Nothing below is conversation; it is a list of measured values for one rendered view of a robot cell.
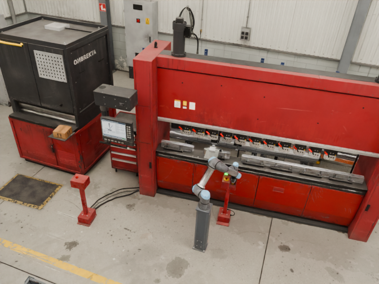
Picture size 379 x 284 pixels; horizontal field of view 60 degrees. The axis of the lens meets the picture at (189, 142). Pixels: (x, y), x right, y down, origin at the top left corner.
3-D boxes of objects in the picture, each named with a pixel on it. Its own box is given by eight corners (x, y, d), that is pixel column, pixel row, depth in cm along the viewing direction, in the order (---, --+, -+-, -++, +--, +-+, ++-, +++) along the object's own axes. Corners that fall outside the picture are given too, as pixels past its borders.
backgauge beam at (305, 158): (169, 137, 526) (169, 132, 520) (171, 133, 538) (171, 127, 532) (319, 164, 486) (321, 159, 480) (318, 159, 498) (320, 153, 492)
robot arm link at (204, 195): (204, 205, 407) (205, 197, 400) (197, 199, 416) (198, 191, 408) (211, 201, 414) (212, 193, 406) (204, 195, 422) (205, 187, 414)
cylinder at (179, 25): (169, 56, 427) (170, 18, 401) (174, 50, 447) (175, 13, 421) (194, 60, 421) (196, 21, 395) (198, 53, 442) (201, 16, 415)
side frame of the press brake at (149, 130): (139, 194, 543) (132, 58, 413) (156, 163, 612) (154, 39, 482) (154, 197, 538) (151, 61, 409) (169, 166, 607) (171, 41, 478)
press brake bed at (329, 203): (155, 193, 547) (155, 152, 500) (160, 185, 564) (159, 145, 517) (347, 233, 494) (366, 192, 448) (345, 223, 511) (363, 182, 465)
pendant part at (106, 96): (99, 146, 460) (92, 91, 413) (108, 137, 480) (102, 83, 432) (132, 154, 449) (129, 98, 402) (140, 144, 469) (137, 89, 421)
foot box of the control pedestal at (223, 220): (215, 223, 498) (216, 218, 491) (218, 212, 518) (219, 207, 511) (229, 226, 495) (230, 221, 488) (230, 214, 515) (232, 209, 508)
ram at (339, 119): (157, 120, 480) (157, 67, 435) (159, 117, 487) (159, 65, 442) (378, 158, 428) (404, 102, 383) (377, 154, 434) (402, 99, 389)
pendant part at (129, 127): (102, 140, 449) (99, 117, 429) (106, 135, 459) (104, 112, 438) (132, 147, 439) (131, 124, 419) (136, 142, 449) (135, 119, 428)
